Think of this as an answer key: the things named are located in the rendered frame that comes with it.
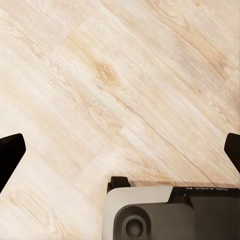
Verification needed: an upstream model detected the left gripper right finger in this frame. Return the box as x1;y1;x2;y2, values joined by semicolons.
224;133;240;173

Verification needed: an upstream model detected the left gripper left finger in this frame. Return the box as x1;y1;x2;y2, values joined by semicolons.
0;133;26;193

